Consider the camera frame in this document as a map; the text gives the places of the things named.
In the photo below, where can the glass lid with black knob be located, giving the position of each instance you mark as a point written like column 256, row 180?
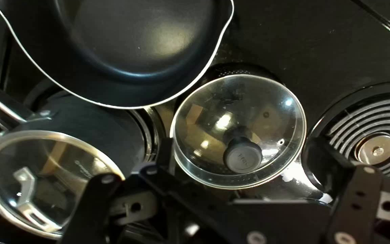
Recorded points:
column 238, row 132

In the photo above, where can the black electric stove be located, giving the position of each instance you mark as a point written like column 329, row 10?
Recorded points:
column 319, row 49

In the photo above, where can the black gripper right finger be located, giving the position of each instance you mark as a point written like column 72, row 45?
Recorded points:
column 360, row 212

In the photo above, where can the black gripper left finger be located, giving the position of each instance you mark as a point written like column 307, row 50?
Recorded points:
column 149, row 208

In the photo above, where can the coil burner element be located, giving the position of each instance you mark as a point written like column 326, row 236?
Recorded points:
column 352, row 132

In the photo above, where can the grey stockpot with lid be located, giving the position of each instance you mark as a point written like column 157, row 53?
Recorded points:
column 47, row 157

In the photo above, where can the black saucepan with long handle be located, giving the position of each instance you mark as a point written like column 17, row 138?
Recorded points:
column 119, row 53

